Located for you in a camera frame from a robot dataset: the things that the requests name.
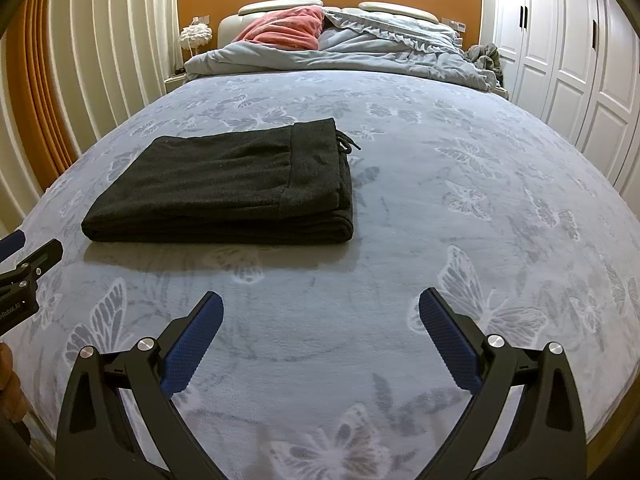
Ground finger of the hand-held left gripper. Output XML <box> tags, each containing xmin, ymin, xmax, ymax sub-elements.
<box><xmin>0</xmin><ymin>230</ymin><xmax>27</xmax><ymax>263</ymax></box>
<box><xmin>15</xmin><ymin>238</ymin><xmax>64</xmax><ymax>281</ymax></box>

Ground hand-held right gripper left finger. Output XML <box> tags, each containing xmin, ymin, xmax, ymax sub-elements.
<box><xmin>55</xmin><ymin>291</ymin><xmax>224</xmax><ymax>480</ymax></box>

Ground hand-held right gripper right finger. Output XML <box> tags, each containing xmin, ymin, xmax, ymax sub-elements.
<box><xmin>417</xmin><ymin>287</ymin><xmax>588</xmax><ymax>480</ymax></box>

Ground black pants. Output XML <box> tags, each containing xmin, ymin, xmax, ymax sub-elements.
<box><xmin>81</xmin><ymin>117</ymin><xmax>362</xmax><ymax>246</ymax></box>

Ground person's left hand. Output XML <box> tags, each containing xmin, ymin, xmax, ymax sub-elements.
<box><xmin>0</xmin><ymin>342</ymin><xmax>27</xmax><ymax>423</ymax></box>

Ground butterfly print grey blanket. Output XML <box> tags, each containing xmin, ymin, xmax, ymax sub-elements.
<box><xmin>10</xmin><ymin>70</ymin><xmax>640</xmax><ymax>480</ymax></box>

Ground orange curtain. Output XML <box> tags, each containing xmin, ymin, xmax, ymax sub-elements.
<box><xmin>6</xmin><ymin>0</ymin><xmax>81</xmax><ymax>181</ymax></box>

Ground white curtain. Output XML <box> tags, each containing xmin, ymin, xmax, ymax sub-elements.
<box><xmin>0</xmin><ymin>0</ymin><xmax>181</xmax><ymax>231</ymax></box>

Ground white flower table lamp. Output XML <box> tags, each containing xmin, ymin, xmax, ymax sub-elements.
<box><xmin>180</xmin><ymin>22</ymin><xmax>212</xmax><ymax>68</ymax></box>

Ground grey clothes pile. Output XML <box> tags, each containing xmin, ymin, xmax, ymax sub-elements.
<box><xmin>462</xmin><ymin>44</ymin><xmax>502</xmax><ymax>86</ymax></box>

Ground beige bed headboard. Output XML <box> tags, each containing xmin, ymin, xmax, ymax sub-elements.
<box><xmin>218</xmin><ymin>0</ymin><xmax>442</xmax><ymax>53</ymax></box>

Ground grey ruffled duvet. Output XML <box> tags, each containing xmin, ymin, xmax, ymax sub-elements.
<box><xmin>184</xmin><ymin>10</ymin><xmax>501</xmax><ymax>92</ymax></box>

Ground white wardrobe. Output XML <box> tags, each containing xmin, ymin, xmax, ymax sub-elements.
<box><xmin>492</xmin><ymin>0</ymin><xmax>640</xmax><ymax>201</ymax></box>

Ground pink fleece blanket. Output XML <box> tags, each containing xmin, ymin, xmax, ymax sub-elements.
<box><xmin>234</xmin><ymin>5</ymin><xmax>327</xmax><ymax>52</ymax></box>

